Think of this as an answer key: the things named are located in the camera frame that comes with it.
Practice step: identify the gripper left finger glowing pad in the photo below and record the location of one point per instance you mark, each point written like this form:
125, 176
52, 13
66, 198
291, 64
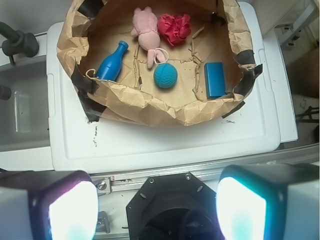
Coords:
47, 205

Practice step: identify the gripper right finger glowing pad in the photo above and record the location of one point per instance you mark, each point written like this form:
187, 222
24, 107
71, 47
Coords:
269, 202

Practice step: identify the blue rectangular block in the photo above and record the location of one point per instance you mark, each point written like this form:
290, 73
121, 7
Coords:
214, 79

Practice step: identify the white plastic tray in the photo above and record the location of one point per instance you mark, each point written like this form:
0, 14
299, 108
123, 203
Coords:
112, 146

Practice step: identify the blue plastic bottle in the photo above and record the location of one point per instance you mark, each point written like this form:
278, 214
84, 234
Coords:
111, 66

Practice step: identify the blue textured ball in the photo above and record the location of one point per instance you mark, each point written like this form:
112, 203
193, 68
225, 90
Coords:
165, 76

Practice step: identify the crumpled red paper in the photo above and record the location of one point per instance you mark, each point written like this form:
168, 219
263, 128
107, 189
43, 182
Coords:
174, 28

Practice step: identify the pink plush pig toy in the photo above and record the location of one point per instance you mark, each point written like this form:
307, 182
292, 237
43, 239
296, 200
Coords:
145, 29

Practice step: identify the metal corner bracket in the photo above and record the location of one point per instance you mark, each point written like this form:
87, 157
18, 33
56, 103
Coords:
103, 225

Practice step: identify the aluminium extrusion rail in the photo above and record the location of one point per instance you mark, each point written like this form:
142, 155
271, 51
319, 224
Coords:
205, 171

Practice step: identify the black octagonal mount plate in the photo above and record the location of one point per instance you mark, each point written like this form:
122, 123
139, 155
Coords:
173, 207

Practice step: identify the brown paper bag enclosure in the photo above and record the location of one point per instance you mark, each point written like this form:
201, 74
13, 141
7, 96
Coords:
93, 29

